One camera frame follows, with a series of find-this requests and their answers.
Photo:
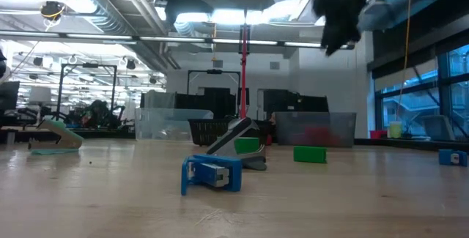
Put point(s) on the overhead light bar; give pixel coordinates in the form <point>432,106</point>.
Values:
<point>110,37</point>

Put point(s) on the blue stapler in front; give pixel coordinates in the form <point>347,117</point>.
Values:
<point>220,161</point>

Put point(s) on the green block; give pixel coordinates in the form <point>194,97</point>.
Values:
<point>309,154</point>

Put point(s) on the low black background frame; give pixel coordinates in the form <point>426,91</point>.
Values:
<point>214,71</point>

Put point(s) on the black slotted plastic basket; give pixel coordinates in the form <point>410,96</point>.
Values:
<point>205,132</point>

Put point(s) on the red container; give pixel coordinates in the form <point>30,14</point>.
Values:
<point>377,134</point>

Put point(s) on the clear plastic bin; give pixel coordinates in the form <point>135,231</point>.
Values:
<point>165,121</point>

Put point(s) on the black background equipment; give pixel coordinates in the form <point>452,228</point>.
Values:
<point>216,102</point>

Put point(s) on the teal stapler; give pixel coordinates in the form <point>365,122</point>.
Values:
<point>62,128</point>

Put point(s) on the tall black background frame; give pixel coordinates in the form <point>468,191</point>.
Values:
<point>88,65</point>

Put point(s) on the black ceiling device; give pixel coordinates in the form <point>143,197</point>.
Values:
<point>51,10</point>

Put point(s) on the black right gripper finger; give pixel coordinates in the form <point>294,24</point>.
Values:
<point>331,47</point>

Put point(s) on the grey translucent plastic bin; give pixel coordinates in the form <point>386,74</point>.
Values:
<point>289,128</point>

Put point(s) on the small blue staple remover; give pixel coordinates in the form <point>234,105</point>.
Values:
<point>445,157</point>

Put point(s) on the black background cabinet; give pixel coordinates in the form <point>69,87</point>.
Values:
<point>293,102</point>

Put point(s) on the large grey stapler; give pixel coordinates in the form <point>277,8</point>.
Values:
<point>229,144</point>

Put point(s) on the dark background monitor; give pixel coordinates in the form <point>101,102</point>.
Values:
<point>9,95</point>

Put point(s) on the pale green cup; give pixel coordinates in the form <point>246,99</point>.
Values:
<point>395,130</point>

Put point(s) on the white background lamp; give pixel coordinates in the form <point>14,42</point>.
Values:
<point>39,94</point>

